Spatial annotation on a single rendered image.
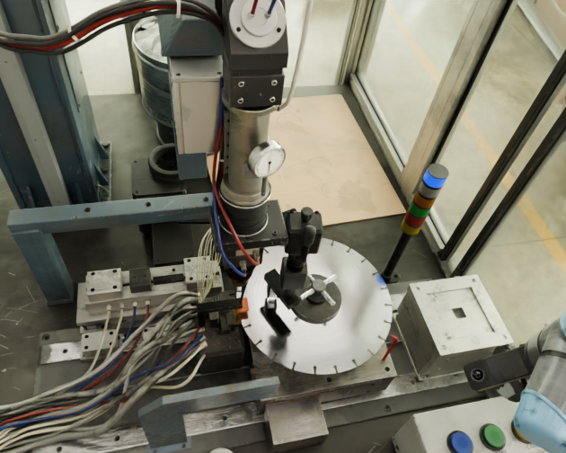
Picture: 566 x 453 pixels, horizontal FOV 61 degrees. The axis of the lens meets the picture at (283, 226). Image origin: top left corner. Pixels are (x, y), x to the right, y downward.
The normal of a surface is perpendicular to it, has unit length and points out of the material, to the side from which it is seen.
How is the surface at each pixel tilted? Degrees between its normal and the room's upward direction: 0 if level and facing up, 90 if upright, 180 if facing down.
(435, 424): 0
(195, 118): 90
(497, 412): 0
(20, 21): 90
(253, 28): 45
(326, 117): 0
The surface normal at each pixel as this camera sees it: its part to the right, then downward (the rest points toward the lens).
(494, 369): -0.57, -0.32
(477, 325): 0.11, -0.62
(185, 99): 0.22, 0.77
